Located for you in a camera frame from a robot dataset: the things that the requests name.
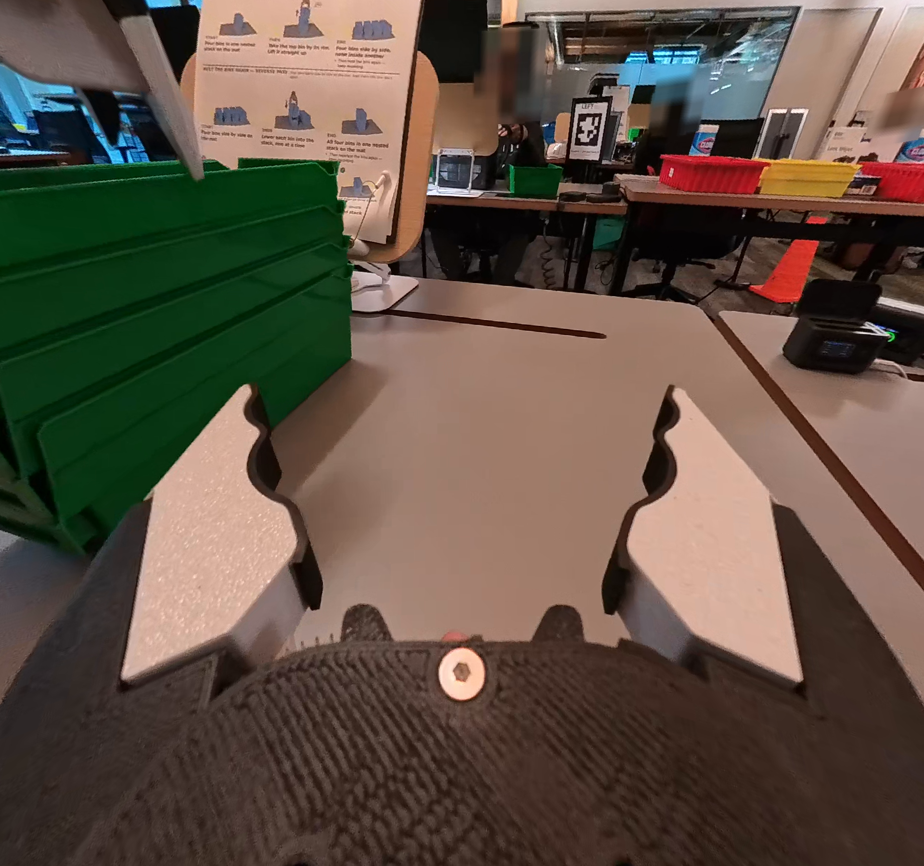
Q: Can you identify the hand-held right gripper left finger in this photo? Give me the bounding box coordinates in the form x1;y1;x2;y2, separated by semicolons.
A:
120;386;323;686

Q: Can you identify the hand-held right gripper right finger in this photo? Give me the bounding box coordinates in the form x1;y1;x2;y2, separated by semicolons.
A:
603;386;804;689

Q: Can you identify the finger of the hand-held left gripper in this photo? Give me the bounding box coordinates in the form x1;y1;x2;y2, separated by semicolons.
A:
0;0;205;182

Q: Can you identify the black charger box with display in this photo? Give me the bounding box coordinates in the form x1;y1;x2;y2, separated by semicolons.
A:
784;279;885;375

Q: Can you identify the printed instruction sheet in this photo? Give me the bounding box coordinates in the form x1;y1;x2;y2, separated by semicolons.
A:
195;0;434;246

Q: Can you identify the black device with green light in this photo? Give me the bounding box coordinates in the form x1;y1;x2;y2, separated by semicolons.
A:
874;303;924;364

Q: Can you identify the orange traffic cone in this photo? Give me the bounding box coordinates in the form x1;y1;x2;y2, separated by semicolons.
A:
748;217;831;305

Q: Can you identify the black office chair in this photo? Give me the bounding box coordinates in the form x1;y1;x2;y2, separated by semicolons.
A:
636;209;723;297

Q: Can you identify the wooden-top table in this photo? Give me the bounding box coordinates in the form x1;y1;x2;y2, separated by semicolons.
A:
614;173;924;297
426;188;629;289

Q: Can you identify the red plastic bin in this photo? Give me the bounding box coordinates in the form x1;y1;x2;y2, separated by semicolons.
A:
860;159;924;204
660;155;770;197

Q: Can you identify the yellow plastic bin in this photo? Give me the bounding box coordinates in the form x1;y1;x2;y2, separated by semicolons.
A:
758;159;860;200

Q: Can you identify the grey monitor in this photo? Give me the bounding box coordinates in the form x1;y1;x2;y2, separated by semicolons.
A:
758;108;809;159

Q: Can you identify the printed tag sign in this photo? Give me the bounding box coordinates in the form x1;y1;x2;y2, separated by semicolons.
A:
566;97;612;164

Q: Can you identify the clear box white frame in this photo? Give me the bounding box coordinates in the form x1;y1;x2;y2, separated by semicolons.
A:
434;149;477;195

